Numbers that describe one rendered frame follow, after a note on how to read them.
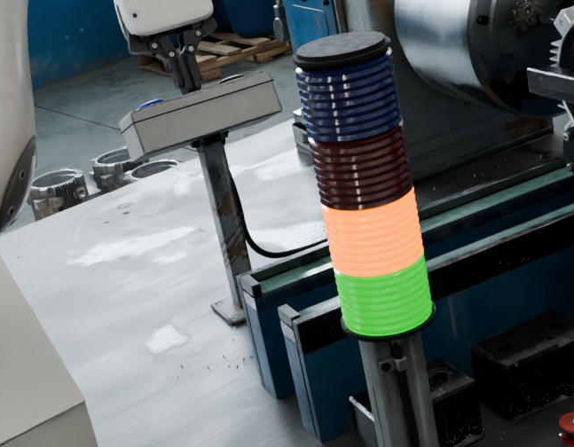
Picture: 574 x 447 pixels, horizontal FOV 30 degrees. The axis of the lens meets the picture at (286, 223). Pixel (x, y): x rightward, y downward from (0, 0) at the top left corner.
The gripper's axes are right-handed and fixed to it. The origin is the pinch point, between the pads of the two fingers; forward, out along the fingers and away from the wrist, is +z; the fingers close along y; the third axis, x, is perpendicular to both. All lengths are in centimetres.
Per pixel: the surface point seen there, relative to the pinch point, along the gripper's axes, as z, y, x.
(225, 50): -63, 160, 442
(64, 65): -97, 93, 542
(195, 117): 5.2, -1.7, -3.5
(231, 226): 18.0, -0.2, 2.3
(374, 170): 16, -9, -59
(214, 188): 13.2, -1.2, 0.5
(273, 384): 34.0, -6.3, -14.0
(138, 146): 6.2, -8.6, -2.4
